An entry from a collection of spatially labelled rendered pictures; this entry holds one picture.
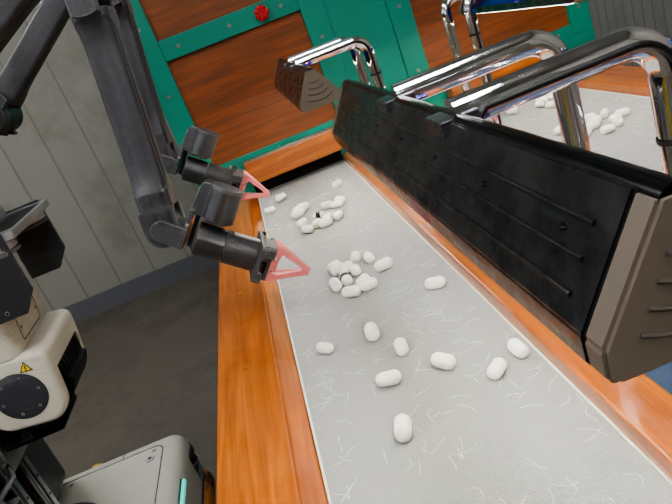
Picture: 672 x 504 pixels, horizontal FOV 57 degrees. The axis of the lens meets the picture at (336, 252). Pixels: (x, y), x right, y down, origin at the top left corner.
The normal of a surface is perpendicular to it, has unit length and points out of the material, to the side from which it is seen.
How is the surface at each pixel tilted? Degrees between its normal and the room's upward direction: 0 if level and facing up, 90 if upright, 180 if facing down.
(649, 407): 0
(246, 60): 90
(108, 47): 87
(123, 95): 84
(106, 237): 90
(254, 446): 0
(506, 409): 0
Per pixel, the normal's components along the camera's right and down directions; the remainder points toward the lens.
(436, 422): -0.34, -0.87
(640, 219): -0.96, -0.14
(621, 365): 0.17, 0.32
